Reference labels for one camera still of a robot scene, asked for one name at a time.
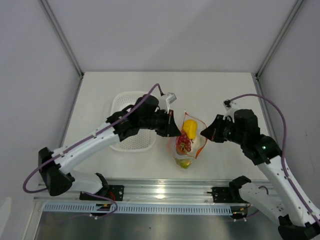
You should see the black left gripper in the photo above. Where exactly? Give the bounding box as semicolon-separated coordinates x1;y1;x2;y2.
140;108;181;138

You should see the aluminium mounting rail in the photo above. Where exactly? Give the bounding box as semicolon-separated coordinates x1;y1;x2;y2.
33;177;278;206

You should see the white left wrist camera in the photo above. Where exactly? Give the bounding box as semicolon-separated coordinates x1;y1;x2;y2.
158;92;177;113

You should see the yellow pepper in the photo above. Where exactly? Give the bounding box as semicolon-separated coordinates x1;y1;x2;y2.
182;119;198;140

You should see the clear zip bag orange zipper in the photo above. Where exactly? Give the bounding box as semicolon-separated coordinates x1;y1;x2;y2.
166;111;207;169

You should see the white slotted cable duct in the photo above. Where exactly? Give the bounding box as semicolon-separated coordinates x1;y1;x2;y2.
43;202;233;216

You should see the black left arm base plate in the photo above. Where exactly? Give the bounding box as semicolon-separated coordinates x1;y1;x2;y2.
79;173;125;202

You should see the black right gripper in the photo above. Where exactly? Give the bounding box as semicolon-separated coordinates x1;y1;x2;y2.
199;114;244;145

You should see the right aluminium frame post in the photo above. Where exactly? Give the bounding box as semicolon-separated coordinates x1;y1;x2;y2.
255;0;307;81

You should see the left aluminium frame post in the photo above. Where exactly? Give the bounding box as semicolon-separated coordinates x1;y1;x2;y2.
37;0;84;79

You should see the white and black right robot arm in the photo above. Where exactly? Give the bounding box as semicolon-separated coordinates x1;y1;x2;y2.
200;109;320;240

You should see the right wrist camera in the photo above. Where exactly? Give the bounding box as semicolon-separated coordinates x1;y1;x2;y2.
223;99;237;111

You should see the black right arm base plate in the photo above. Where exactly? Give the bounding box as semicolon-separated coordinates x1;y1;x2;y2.
206;175;252;204

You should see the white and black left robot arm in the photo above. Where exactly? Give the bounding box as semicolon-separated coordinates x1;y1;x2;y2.
38;93;181;200

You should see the aluminium frame post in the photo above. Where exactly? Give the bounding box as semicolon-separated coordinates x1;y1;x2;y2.
37;0;84;79
255;0;307;81

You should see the green apple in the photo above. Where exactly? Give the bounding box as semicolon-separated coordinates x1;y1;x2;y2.
175;158;193;169

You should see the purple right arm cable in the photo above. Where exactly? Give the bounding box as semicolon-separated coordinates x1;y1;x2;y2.
223;93;320;227

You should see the white cauliflower with green leaves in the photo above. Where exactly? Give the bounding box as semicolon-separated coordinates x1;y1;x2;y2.
190;135;201;153

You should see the white perforated plastic basket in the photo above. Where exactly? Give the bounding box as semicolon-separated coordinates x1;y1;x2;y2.
110;91;156;153

